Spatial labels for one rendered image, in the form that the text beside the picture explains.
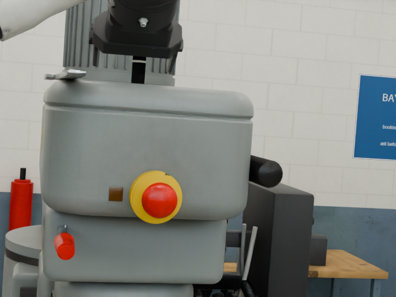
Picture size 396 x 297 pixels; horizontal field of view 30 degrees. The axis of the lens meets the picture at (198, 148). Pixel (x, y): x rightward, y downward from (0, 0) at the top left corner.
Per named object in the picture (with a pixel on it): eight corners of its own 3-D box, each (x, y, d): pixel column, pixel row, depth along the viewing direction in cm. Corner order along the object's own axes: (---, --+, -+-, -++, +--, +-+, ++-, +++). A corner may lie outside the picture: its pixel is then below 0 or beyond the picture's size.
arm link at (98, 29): (88, 66, 98) (91, 12, 88) (92, 8, 103) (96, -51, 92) (181, 74, 100) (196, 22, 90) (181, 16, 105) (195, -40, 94)
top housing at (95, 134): (258, 224, 90) (269, 93, 89) (38, 217, 84) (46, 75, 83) (183, 182, 135) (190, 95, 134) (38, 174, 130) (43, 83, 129)
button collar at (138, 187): (180, 224, 85) (184, 173, 85) (129, 223, 84) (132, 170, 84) (177, 222, 87) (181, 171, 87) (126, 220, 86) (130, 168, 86)
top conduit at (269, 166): (282, 188, 93) (284, 161, 93) (250, 187, 92) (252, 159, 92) (203, 159, 137) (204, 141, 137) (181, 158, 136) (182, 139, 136)
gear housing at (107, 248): (227, 287, 99) (232, 213, 99) (41, 283, 94) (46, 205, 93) (180, 240, 132) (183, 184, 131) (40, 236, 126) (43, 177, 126)
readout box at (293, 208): (312, 306, 137) (322, 194, 136) (266, 306, 135) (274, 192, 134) (278, 280, 156) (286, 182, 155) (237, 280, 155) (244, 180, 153)
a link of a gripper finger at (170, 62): (166, 76, 107) (171, 52, 102) (166, 57, 108) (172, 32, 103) (177, 76, 107) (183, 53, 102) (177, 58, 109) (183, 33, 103)
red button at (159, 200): (177, 220, 82) (180, 184, 82) (142, 218, 81) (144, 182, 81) (172, 215, 85) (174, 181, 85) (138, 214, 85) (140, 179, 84)
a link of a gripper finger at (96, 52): (99, 51, 107) (101, 26, 102) (98, 70, 106) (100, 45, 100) (88, 50, 107) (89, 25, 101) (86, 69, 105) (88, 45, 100)
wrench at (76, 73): (95, 78, 78) (95, 69, 78) (57, 75, 77) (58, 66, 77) (73, 82, 102) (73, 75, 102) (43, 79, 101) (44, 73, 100)
